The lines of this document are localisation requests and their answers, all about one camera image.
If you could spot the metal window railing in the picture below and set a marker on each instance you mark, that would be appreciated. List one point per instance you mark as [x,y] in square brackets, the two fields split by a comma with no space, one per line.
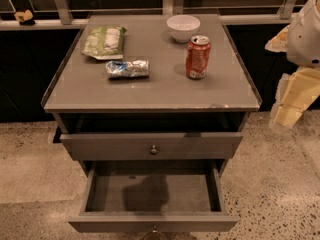
[66,13]

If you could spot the round metal drawer knob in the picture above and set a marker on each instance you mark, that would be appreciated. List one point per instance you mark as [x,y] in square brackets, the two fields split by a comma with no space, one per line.
[153,150]

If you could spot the small yellow object on ledge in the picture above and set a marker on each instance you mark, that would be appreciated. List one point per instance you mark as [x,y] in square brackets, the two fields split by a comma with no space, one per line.
[24,17]

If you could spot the white ceramic bowl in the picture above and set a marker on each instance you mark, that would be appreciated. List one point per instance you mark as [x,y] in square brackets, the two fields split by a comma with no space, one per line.
[183,27]

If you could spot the grey open middle drawer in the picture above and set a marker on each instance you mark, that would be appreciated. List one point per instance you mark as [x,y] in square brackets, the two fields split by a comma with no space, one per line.
[141,196]

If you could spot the grey top drawer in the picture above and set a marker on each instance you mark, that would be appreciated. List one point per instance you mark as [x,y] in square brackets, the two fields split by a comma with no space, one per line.
[136,146]

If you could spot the grey drawer cabinet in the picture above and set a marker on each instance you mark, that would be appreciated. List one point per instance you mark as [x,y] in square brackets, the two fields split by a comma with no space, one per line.
[84,100]

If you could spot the orange soda can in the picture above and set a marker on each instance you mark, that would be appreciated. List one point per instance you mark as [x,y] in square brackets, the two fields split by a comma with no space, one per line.
[198,56]

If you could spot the blue silver snack bag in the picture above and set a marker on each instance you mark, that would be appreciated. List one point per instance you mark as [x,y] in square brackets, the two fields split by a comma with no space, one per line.
[127,69]

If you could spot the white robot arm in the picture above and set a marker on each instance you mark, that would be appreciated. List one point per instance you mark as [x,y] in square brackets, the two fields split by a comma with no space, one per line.
[300,40]

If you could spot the metal middle drawer handle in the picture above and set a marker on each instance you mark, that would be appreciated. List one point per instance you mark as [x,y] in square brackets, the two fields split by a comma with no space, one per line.
[154,234]

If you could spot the green snack bag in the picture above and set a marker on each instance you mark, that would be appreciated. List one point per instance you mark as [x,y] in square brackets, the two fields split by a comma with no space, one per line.
[105,43]

